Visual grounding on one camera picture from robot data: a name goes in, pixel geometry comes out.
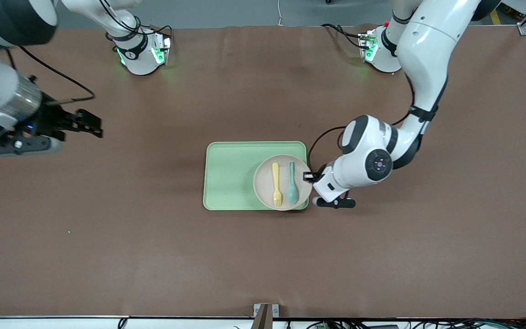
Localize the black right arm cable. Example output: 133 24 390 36
5 46 96 106

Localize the grey metal edge bracket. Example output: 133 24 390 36
253 303 280 329

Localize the beige round plate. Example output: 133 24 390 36
253 155 313 211

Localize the black base power cable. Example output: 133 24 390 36
321 23 364 49

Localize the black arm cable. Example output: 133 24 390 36
306 75 448 176
5 46 96 106

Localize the teal plastic spoon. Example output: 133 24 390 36
287 162 300 205

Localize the light green rectangular tray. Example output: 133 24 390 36
203 141 310 211

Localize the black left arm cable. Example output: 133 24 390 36
306 75 448 176

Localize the yellow plastic fork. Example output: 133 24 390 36
271 163 283 207

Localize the brown table cover sheet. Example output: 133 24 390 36
0 24 526 319

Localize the grey arm base connector box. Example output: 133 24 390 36
358 30 379 63
150 33 173 65

